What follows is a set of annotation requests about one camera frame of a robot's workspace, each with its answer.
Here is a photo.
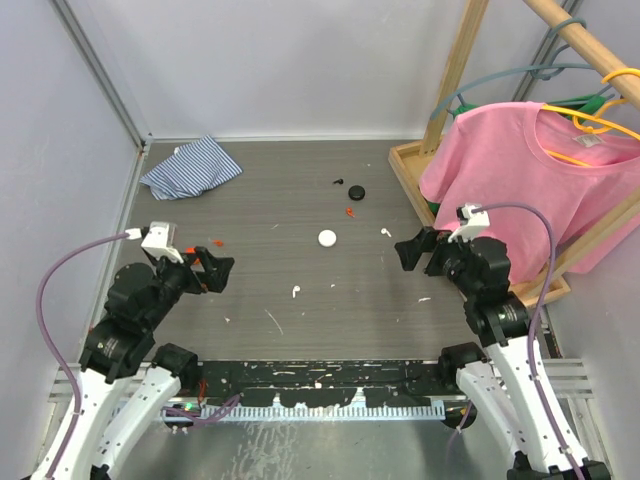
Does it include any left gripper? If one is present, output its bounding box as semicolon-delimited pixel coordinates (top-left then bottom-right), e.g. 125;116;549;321
145;244;234;328

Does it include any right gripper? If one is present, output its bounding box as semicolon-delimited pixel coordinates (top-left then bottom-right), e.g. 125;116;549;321
395;224;479;298

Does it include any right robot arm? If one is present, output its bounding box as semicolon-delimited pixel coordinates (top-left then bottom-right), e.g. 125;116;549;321
394;227;611;479

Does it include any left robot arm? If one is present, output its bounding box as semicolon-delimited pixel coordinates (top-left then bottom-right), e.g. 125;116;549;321
31;247;235;479

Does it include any black round charging case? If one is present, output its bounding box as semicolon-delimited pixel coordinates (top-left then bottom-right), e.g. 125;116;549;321
347;185;366;201

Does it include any green garment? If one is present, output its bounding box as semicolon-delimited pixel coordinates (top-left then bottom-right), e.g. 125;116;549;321
425;200;440;218

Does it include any wooden clothes rack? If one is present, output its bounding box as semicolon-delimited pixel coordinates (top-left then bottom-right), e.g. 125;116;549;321
389;1;639;306

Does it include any blue striped cloth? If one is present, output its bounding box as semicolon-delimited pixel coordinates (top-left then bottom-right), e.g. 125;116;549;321
140;135;243;200

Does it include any pink t-shirt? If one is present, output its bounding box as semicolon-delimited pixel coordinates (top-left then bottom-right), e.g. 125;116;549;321
419;102;639;284

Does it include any yellow hanger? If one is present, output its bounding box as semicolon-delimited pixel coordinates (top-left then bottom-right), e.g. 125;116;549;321
541;67;639;167

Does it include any grey-blue hanger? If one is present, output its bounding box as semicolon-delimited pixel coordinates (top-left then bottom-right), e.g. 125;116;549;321
429;17;609;120

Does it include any green hanger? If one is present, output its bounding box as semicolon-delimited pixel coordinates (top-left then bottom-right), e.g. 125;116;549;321
447;94;614;118

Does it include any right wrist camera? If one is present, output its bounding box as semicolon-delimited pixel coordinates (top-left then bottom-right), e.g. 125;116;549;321
448;203;490;243

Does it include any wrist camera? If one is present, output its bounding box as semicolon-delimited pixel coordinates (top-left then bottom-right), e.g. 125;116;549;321
141;221;184;264
448;203;490;243

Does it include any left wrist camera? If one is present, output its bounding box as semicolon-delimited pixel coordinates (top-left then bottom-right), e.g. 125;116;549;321
141;221;184;264

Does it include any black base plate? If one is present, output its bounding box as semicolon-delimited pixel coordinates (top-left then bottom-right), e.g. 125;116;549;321
178;360;464;408

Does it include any aluminium frame post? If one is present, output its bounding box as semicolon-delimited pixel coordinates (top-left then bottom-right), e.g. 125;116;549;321
48;0;153;149

